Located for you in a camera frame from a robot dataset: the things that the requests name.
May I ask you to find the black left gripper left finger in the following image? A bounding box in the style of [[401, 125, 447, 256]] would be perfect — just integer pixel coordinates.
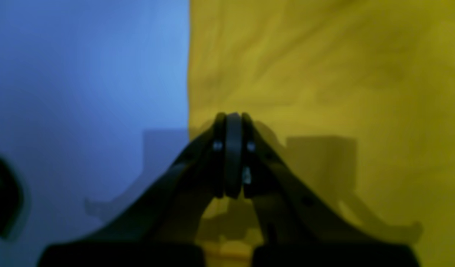
[[39, 113, 234, 267]]

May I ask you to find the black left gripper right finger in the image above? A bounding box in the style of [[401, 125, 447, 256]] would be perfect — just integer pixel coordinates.
[[234, 113, 419, 267]]

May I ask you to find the yellow T-shirt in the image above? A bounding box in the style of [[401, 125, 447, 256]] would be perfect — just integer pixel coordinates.
[[187, 0, 455, 267]]

